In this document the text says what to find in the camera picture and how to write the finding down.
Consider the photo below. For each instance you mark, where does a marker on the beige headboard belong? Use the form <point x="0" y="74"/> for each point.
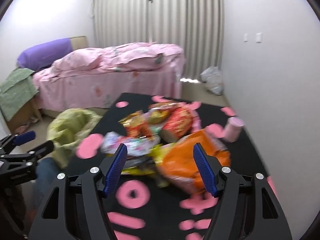
<point x="78" y="42"/>

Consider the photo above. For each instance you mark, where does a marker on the white wall switch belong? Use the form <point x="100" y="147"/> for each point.
<point x="246" y="37"/>
<point x="258" y="37"/>

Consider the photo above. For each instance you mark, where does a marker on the black pink-print tablecloth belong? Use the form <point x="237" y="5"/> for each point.
<point x="155" y="215"/>

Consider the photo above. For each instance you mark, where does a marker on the bed with pink sheet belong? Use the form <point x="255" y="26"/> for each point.
<point x="100" y="92"/>

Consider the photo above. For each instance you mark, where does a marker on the orange snack bag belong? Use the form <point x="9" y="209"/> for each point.
<point x="185" y="160"/>

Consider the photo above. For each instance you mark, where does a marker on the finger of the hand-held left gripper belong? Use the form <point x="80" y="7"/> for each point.
<point x="23" y="137"/>
<point x="41" y="150"/>

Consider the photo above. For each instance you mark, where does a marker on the pink floral duvet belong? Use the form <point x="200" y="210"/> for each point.
<point x="125" y="57"/>

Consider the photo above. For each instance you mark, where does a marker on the wooden nightstand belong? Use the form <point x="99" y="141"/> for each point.
<point x="21" y="115"/>

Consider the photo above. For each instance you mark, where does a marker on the person's leg in jeans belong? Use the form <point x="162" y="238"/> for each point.
<point x="46" y="172"/>

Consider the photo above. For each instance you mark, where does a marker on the pink cup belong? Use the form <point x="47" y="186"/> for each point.
<point x="233" y="130"/>

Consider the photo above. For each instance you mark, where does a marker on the red and gold wrapper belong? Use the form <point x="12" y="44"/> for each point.
<point x="135" y="126"/>

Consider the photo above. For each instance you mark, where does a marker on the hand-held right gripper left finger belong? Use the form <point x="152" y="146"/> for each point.
<point x="117" y="165"/>

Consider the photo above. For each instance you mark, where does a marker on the yellow-green plastic trash bag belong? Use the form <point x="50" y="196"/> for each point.
<point x="65" y="127"/>

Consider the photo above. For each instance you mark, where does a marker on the white pleated curtain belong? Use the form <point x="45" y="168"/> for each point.
<point x="155" y="17"/>

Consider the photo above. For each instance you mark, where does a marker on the red round snack bag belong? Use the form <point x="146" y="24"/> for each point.
<point x="178" y="122"/>

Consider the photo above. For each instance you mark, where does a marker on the purple pillow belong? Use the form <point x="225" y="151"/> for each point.
<point x="42" y="55"/>

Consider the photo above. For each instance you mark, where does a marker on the green patterned cloth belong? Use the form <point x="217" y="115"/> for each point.
<point x="15" y="90"/>

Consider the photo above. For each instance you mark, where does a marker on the pink cartoon wrapper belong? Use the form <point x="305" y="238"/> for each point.
<point x="112" y="142"/>

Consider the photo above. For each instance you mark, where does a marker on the white plastic bag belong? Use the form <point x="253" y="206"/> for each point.
<point x="212" y="80"/>

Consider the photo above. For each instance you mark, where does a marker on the gold and green wrapper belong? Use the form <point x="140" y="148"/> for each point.
<point x="160" y="112"/>

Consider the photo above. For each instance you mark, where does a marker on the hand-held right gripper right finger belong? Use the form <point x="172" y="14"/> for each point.
<point x="203" y="165"/>

